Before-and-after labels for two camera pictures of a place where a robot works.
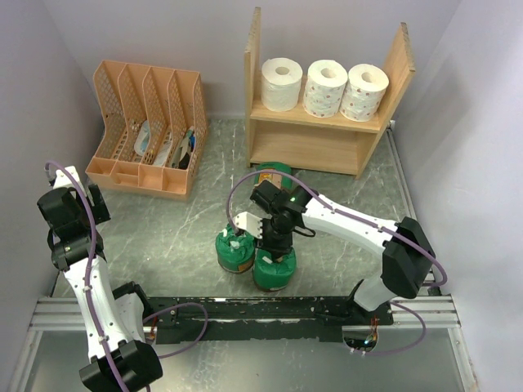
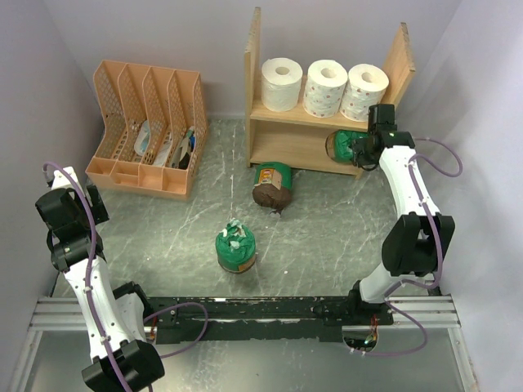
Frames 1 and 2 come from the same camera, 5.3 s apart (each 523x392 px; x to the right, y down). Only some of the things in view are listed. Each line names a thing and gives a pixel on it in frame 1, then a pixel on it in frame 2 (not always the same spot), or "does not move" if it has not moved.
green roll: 270,275 → 338,144
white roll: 281,82 does not move
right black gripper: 275,248 → 358,158
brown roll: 282,181 does not move
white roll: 324,89 does not move
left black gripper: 98,210 does not move
